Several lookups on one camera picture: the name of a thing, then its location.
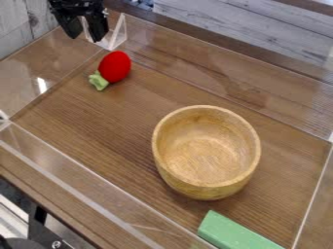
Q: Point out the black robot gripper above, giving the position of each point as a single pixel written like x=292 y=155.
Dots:
x=68 y=10

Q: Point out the red plush strawberry toy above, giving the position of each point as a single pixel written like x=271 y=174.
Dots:
x=113 y=70

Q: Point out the wooden bowl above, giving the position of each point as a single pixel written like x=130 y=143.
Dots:
x=207 y=150

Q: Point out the green rectangular block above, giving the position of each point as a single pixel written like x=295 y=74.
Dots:
x=228 y=235

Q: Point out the clear acrylic corner bracket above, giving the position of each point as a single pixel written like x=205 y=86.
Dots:
x=116 y=37

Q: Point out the clear acrylic tray wall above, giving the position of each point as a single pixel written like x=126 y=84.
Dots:
x=105 y=214

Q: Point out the black table leg bracket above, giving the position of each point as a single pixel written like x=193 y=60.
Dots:
x=39 y=233

